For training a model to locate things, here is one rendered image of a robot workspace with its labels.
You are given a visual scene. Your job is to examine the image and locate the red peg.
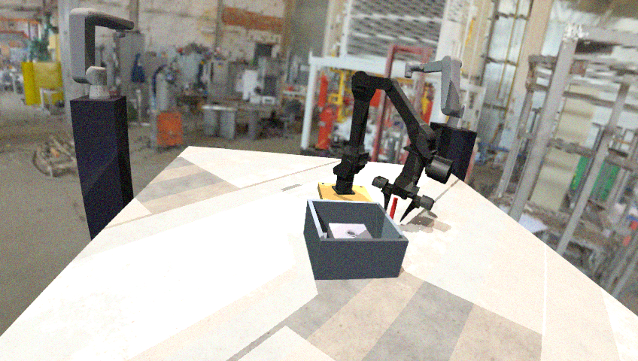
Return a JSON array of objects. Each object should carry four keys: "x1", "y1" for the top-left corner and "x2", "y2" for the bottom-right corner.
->
[{"x1": 389, "y1": 198, "x2": 398, "y2": 219}]

